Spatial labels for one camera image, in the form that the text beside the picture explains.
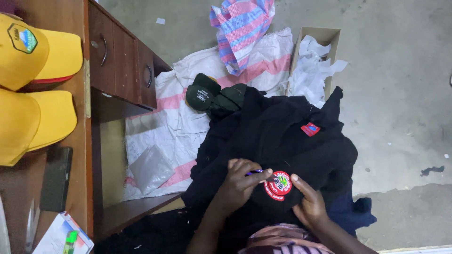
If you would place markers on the person's pink patterned clothing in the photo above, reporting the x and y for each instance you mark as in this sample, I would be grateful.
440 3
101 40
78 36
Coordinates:
282 238

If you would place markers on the red square garment label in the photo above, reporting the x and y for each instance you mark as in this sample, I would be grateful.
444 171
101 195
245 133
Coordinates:
310 129

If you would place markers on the black cloth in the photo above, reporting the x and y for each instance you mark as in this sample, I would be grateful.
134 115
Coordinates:
148 234

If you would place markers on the heap of white paper scraps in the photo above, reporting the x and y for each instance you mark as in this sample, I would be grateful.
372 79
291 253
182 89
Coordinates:
312 70

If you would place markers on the green lighter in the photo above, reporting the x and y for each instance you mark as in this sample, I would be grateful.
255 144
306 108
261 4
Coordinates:
70 241

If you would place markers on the plain yellow cap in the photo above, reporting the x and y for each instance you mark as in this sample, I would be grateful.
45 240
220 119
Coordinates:
31 123

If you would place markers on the white printed booklet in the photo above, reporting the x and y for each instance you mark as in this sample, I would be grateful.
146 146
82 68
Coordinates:
53 240

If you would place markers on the purple pen tool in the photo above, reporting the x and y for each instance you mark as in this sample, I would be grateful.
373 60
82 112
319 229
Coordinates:
254 172

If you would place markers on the black phone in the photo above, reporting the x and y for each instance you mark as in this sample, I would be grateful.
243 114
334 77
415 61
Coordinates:
56 180

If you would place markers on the round red embroidered badge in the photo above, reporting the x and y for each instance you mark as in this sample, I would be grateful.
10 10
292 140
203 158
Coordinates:
279 187

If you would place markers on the brown wooden desk with drawers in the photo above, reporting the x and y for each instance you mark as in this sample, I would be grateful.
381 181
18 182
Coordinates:
120 70

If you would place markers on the yellow cap with badge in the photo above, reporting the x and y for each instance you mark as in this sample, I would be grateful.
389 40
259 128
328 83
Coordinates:
21 60

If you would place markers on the pink blue striped woven bag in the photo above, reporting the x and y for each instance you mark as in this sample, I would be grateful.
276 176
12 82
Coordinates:
240 31

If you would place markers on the small white paper scrap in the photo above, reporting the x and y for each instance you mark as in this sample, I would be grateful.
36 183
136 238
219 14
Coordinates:
160 21

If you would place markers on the black knit garment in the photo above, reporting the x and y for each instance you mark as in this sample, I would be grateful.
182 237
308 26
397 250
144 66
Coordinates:
268 141

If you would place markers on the navy blue cloth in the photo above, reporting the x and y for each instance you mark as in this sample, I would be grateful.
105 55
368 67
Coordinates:
353 213

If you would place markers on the cardboard box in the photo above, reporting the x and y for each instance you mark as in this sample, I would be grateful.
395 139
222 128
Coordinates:
319 32

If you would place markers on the metal scissors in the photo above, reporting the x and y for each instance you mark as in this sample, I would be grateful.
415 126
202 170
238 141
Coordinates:
31 225

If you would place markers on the pile of black caps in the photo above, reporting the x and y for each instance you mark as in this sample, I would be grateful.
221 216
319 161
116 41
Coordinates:
208 93

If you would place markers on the person's left hand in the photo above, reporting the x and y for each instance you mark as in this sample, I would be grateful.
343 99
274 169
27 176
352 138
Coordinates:
236 187

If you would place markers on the person's right hand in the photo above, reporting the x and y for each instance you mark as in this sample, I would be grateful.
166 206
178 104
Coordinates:
312 208

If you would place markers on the white pink-striped woven sack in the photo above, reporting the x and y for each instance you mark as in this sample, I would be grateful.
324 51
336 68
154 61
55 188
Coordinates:
169 123

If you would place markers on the clear plastic bag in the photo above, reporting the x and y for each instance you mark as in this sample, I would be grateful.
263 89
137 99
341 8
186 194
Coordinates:
152 169

